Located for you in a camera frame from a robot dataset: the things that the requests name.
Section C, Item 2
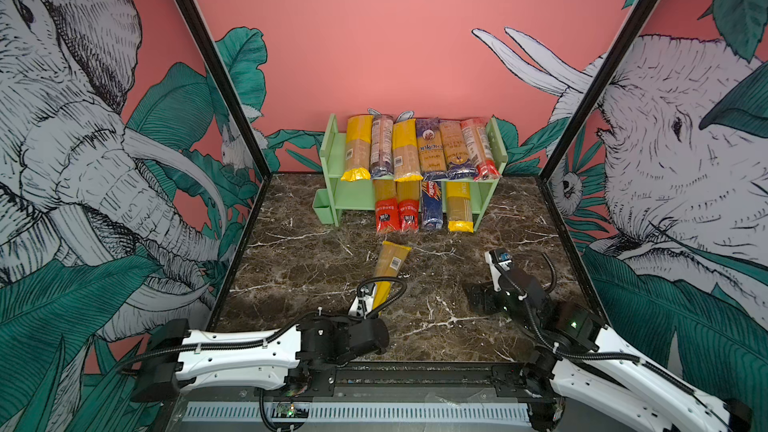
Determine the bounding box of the red-ended spaghetti bag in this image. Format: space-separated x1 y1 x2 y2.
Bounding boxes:
460 118 500 181

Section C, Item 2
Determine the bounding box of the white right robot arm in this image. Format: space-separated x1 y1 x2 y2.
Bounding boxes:
464 263 753 431

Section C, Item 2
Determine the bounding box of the black right corner post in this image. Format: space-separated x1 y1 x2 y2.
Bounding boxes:
538 0 690 181

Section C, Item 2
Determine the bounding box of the red spaghetti bag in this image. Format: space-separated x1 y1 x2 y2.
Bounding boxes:
396 181 421 232
373 179 400 234

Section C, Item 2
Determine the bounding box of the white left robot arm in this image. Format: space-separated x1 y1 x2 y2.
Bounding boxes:
131 312 390 403

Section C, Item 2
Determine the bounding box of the black corner post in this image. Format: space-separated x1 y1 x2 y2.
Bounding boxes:
149 0 273 180
538 0 690 181

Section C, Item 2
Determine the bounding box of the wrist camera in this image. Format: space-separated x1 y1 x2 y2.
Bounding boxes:
484 248 514 292
348 284 376 318

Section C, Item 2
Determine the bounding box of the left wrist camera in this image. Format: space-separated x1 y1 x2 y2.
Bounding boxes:
348 284 376 318

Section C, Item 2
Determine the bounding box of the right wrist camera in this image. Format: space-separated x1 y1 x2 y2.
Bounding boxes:
484 248 514 292

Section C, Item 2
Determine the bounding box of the blue barilla spaghetti box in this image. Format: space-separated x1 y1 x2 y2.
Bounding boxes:
421 181 443 230

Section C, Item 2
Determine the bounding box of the ankara blue yellow spaghetti bag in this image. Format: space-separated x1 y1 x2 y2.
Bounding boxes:
415 118 447 181

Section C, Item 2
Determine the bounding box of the white vented strip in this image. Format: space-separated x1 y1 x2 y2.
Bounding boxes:
182 402 531 426

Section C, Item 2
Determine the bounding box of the green two-tier shelf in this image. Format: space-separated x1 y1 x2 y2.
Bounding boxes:
313 114 499 231

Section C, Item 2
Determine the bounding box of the blue-ended chinese label spaghetti bag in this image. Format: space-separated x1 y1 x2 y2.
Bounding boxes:
439 120 477 180

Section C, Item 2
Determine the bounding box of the black left corner post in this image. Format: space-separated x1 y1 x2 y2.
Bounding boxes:
149 0 273 180

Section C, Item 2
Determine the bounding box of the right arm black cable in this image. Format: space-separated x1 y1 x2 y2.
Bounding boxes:
491 250 745 432

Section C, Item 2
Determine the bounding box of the yellow pastatime spaghetti bag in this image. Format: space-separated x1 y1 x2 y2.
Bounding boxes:
445 182 474 233

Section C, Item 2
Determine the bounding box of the yellow-top spaghetti bag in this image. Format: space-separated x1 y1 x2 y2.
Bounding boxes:
392 119 423 182

